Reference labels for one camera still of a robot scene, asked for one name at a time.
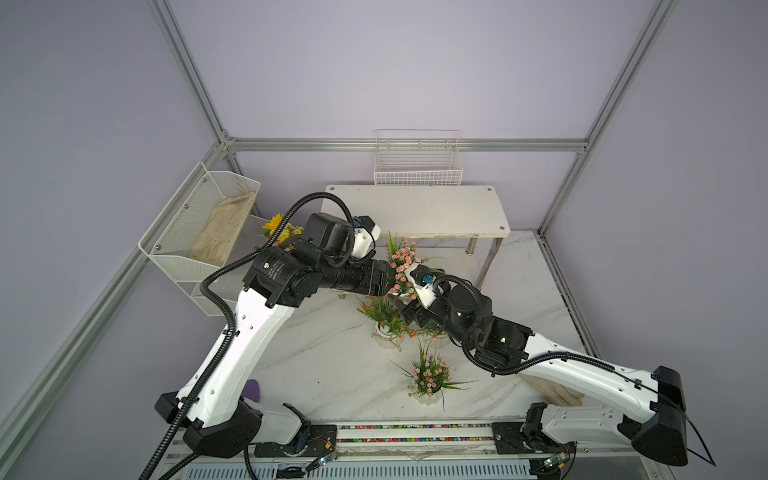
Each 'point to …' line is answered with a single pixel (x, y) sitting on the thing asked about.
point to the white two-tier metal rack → (431, 212)
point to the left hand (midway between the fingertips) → (383, 285)
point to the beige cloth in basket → (216, 238)
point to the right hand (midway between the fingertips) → (408, 284)
